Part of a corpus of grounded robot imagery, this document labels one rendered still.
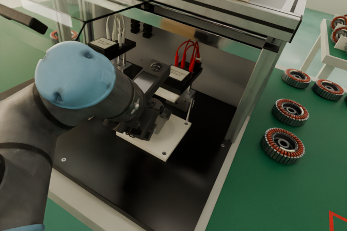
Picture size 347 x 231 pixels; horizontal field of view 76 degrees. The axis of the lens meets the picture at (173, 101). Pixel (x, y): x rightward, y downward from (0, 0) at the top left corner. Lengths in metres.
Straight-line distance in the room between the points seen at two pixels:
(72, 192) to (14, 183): 0.33
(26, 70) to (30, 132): 0.65
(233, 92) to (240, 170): 0.26
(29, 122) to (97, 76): 0.10
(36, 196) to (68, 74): 0.12
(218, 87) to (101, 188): 0.47
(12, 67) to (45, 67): 0.69
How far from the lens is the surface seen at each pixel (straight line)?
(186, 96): 0.67
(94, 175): 0.54
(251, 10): 0.50
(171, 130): 0.62
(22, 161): 0.27
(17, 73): 0.93
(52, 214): 1.40
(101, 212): 0.53
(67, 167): 0.57
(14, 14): 0.50
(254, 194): 0.61
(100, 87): 0.26
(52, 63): 0.28
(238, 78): 0.73
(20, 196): 0.24
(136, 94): 0.35
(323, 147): 0.84
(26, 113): 0.31
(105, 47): 0.67
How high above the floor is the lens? 1.22
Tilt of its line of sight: 39 degrees down
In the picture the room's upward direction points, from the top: 10 degrees clockwise
